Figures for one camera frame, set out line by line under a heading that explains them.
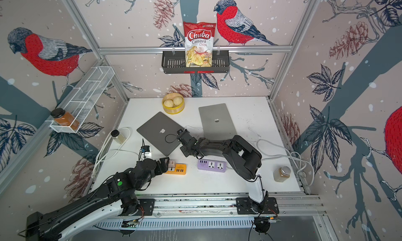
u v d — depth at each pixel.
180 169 0.83
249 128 1.01
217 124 1.05
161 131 1.01
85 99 0.79
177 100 1.11
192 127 1.04
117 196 0.53
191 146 0.70
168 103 1.10
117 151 0.92
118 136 0.90
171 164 0.81
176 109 1.10
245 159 0.50
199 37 0.85
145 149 0.69
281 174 0.75
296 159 0.88
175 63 0.95
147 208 0.73
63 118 0.61
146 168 0.57
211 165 0.84
